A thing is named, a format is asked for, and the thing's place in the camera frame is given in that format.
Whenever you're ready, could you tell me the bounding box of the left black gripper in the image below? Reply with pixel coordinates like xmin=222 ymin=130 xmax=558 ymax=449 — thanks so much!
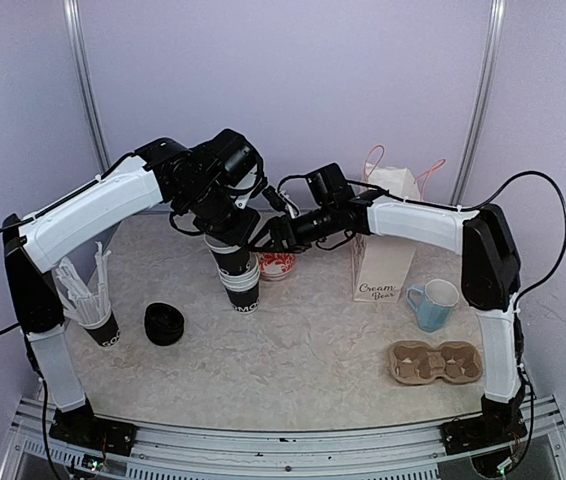
xmin=179 ymin=179 xmax=262 ymax=247

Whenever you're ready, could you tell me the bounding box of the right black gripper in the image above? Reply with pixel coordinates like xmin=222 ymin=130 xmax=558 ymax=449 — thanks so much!
xmin=248 ymin=202 xmax=338 ymax=252

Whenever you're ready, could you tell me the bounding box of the stack of black paper cups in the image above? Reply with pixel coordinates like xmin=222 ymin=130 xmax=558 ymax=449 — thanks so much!
xmin=204 ymin=235 xmax=260 ymax=315

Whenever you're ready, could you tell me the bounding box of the white paper takeout bag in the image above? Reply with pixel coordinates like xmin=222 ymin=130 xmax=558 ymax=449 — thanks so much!
xmin=351 ymin=145 xmax=446 ymax=303

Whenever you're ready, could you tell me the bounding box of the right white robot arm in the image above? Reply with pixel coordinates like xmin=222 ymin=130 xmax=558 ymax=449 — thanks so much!
xmin=249 ymin=164 xmax=527 ymax=403

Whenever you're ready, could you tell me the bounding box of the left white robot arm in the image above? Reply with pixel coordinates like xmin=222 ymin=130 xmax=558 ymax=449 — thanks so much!
xmin=0 ymin=129 xmax=267 ymax=445

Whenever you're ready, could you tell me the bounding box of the red patterned white bowl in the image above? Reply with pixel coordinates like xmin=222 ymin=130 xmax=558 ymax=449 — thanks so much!
xmin=257 ymin=253 xmax=297 ymax=281

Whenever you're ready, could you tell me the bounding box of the stack of black cup lids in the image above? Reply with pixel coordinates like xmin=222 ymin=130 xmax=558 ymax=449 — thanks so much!
xmin=144 ymin=302 xmax=185 ymax=346

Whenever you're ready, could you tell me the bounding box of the cup holding wrapped straws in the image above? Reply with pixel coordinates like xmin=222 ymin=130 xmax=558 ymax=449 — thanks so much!
xmin=53 ymin=242 xmax=121 ymax=348

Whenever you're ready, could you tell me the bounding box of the light blue ceramic mug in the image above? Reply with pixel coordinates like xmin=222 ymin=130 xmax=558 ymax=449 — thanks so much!
xmin=406 ymin=279 xmax=460 ymax=333

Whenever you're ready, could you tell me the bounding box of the brown cardboard cup carrier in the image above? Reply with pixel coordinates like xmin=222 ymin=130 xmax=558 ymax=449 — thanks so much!
xmin=389 ymin=340 xmax=483 ymax=386

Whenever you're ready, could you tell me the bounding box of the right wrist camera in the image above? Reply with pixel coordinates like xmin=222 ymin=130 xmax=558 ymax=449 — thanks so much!
xmin=262 ymin=186 xmax=295 ymax=216

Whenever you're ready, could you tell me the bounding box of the left rear aluminium post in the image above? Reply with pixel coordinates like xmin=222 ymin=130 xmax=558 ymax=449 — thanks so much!
xmin=62 ymin=0 xmax=110 ymax=173

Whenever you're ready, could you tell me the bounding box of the aluminium post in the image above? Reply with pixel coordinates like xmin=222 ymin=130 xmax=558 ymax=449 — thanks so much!
xmin=450 ymin=0 xmax=507 ymax=205
xmin=62 ymin=0 xmax=110 ymax=173

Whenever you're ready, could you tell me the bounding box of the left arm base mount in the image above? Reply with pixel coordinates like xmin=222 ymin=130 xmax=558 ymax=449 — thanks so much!
xmin=49 ymin=401 xmax=137 ymax=457

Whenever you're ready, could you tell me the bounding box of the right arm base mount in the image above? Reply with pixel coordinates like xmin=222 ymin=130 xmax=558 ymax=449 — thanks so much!
xmin=440 ymin=389 xmax=527 ymax=455

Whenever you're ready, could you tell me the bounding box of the aluminium front frame rail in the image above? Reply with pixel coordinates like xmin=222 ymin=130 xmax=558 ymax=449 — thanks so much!
xmin=0 ymin=394 xmax=566 ymax=480

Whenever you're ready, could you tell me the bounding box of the right rear aluminium post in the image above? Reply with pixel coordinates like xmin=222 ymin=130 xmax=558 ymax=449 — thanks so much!
xmin=450 ymin=0 xmax=507 ymax=205

